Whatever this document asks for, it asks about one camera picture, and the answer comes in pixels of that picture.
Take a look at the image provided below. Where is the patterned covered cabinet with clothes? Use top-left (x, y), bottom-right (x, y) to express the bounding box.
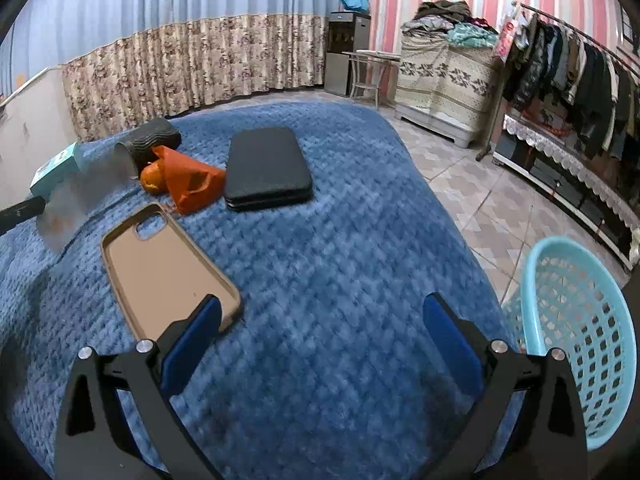
top-left (395, 35), bottom-right (506, 133)

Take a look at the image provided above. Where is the white lace cloth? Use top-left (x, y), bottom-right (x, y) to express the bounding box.
top-left (502, 112), bottom-right (640, 221)

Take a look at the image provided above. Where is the teal cardboard box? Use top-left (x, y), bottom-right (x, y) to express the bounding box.
top-left (29, 141), bottom-right (93, 196)

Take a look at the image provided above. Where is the blue quilted blanket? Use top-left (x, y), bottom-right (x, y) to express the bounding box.
top-left (0, 99), bottom-right (526, 480)

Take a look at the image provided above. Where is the orange plastic bag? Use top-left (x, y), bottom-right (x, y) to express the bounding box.
top-left (150, 145), bottom-right (227, 216)

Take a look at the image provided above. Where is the pile of folded clothes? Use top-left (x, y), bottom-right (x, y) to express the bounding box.
top-left (402, 0), bottom-right (501, 48)

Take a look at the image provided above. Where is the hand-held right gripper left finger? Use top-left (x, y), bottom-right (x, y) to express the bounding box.
top-left (52, 294), bottom-right (223, 480)

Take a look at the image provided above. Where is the row of hanging clothes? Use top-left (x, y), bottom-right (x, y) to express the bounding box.
top-left (502, 12), bottom-right (640, 161)

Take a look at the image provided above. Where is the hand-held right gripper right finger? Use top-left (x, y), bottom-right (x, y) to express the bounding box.
top-left (422, 292), bottom-right (591, 480)

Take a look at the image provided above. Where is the metal clothes rack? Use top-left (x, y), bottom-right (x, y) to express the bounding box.
top-left (475, 2), bottom-right (640, 162)

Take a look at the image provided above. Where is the brown phone case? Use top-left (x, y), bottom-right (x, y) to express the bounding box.
top-left (100, 202), bottom-right (244, 342)

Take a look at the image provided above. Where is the light blue plastic basket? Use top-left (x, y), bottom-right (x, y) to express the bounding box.
top-left (500, 236), bottom-right (637, 452)

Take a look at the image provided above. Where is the white cabinet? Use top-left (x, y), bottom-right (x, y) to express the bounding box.
top-left (0, 67), bottom-right (76, 211)

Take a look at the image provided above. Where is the dark water dispenser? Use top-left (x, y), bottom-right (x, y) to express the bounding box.
top-left (324, 10), bottom-right (372, 98)

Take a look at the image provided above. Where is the black ribbed cylinder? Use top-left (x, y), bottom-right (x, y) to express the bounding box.
top-left (115, 117), bottom-right (182, 168)

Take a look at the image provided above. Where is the pink hanging bag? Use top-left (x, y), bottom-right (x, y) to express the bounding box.
top-left (492, 2), bottom-right (526, 63)

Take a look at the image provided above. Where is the low dark cabinet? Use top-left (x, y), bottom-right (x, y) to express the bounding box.
top-left (492, 130), bottom-right (640, 273)

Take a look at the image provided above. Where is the orange fruit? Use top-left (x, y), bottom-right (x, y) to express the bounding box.
top-left (140, 160), bottom-right (168, 196)

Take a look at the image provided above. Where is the blue and floral curtain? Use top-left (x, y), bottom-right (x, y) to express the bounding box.
top-left (0, 0), bottom-right (346, 143)

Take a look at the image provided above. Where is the black zip case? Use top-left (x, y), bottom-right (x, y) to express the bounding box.
top-left (223, 126), bottom-right (314, 212)

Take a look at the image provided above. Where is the steel cleaver black handle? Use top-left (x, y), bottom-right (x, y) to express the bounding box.
top-left (0, 142), bottom-right (141, 253)

